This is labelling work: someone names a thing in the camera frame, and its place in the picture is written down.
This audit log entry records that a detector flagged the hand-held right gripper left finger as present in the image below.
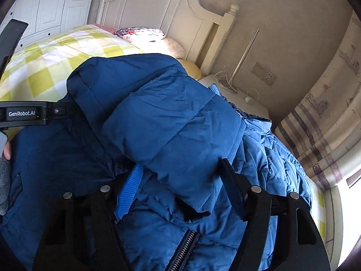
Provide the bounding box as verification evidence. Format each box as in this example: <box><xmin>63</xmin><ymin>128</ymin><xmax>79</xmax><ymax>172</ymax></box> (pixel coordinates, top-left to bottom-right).
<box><xmin>32</xmin><ymin>163</ymin><xmax>145</xmax><ymax>271</ymax></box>

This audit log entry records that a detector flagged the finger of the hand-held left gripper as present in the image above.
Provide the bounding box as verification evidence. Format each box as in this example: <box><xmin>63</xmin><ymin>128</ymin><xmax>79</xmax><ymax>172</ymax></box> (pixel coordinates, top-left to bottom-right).
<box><xmin>46</xmin><ymin>102</ymin><xmax>80</xmax><ymax>119</ymax></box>
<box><xmin>0</xmin><ymin>19</ymin><xmax>29</xmax><ymax>74</ymax></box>

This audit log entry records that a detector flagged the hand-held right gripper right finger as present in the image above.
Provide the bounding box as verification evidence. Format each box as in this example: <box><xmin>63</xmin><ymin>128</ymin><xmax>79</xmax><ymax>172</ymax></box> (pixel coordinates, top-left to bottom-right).
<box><xmin>219</xmin><ymin>158</ymin><xmax>332</xmax><ymax>271</ymax></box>

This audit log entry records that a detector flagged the blue down jacket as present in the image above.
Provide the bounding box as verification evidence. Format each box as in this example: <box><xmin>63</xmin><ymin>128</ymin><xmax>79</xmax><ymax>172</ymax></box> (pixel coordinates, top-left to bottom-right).
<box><xmin>0</xmin><ymin>53</ymin><xmax>314</xmax><ymax>271</ymax></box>

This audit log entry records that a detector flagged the person's left hand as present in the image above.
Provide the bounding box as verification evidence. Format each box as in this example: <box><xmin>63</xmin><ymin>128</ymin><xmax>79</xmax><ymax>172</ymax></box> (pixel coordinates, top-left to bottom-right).
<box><xmin>0</xmin><ymin>140</ymin><xmax>13</xmax><ymax>215</ymax></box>

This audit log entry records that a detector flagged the yellow checked bed sheet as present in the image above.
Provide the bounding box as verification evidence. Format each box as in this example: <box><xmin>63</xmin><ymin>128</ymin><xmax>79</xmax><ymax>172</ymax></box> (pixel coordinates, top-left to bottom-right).
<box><xmin>0</xmin><ymin>24</ymin><xmax>328</xmax><ymax>245</ymax></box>

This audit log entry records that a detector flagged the white wardrobe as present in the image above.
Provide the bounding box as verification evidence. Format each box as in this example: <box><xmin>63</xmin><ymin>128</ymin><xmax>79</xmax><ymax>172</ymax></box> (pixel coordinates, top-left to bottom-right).
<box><xmin>0</xmin><ymin>0</ymin><xmax>100</xmax><ymax>47</ymax></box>

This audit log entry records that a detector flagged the white nightstand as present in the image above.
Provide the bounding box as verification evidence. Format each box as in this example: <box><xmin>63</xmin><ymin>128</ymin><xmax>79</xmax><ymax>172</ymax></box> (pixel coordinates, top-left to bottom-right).
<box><xmin>197</xmin><ymin>73</ymin><xmax>272</xmax><ymax>122</ymax></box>

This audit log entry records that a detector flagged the white charger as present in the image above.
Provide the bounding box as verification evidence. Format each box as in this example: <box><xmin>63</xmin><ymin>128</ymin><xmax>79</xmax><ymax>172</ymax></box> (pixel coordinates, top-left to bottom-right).
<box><xmin>243</xmin><ymin>87</ymin><xmax>260</xmax><ymax>104</ymax></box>

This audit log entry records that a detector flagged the pink cloth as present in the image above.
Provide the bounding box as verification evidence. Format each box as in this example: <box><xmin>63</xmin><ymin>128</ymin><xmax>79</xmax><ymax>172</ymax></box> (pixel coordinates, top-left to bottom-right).
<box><xmin>93</xmin><ymin>23</ymin><xmax>117</xmax><ymax>34</ymax></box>

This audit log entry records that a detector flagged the striped printed curtain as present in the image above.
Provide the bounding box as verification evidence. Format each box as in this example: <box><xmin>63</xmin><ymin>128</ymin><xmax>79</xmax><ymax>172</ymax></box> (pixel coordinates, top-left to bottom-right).
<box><xmin>274</xmin><ymin>11</ymin><xmax>361</xmax><ymax>193</ymax></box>

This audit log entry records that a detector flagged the printed pillow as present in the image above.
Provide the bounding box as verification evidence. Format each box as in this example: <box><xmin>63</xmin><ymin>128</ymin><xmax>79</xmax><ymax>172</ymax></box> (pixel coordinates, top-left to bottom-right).
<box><xmin>113</xmin><ymin>27</ymin><xmax>167</xmax><ymax>42</ymax></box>

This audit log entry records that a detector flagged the yellow cushion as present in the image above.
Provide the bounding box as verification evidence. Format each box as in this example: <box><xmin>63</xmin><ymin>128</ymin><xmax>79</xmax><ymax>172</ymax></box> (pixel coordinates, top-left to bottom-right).
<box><xmin>177</xmin><ymin>59</ymin><xmax>203</xmax><ymax>81</ymax></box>

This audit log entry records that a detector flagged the thin metal pole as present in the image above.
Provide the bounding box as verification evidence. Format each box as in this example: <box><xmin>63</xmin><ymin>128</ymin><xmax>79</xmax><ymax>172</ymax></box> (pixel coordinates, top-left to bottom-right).
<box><xmin>231</xmin><ymin>28</ymin><xmax>260</xmax><ymax>94</ymax></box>

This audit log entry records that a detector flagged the cream pillow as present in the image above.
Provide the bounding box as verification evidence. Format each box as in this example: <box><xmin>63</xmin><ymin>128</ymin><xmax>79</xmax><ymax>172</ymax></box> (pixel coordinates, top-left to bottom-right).
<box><xmin>132</xmin><ymin>35</ymin><xmax>186</xmax><ymax>60</ymax></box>

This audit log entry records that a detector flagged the white wooden headboard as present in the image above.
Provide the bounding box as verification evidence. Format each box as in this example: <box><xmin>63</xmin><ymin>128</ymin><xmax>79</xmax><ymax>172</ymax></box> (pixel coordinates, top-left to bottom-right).
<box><xmin>97</xmin><ymin>0</ymin><xmax>240</xmax><ymax>75</ymax></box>

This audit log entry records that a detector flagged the white cable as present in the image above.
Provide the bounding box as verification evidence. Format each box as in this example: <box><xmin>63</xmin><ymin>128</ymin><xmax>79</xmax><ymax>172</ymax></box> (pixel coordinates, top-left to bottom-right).
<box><xmin>214</xmin><ymin>70</ymin><xmax>235</xmax><ymax>91</ymax></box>

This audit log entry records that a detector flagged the wall socket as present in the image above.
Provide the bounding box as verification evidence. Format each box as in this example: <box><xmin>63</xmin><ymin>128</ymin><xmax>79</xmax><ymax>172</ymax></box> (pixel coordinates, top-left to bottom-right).
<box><xmin>252</xmin><ymin>61</ymin><xmax>277</xmax><ymax>86</ymax></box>

